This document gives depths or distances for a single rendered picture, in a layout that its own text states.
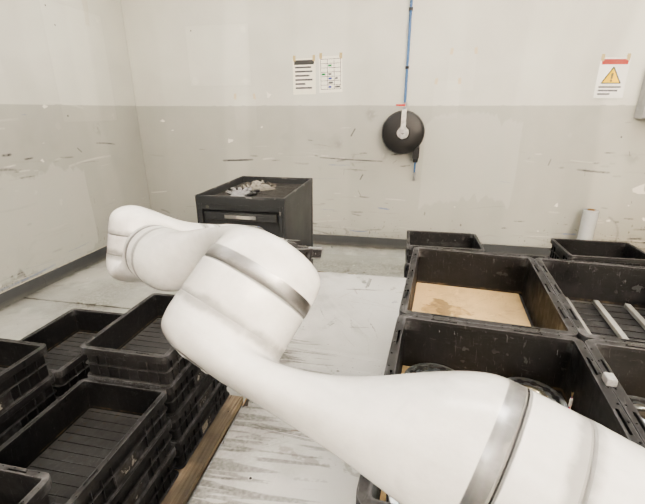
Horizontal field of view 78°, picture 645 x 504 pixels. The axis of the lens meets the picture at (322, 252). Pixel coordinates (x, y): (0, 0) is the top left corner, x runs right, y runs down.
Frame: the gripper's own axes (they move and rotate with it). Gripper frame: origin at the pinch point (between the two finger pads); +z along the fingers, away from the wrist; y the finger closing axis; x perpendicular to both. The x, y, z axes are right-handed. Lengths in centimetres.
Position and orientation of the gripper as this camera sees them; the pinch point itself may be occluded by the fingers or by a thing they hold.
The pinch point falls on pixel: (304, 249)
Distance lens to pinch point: 76.8
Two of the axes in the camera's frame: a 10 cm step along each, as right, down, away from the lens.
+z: 7.2, 0.2, 7.0
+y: -6.8, -2.3, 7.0
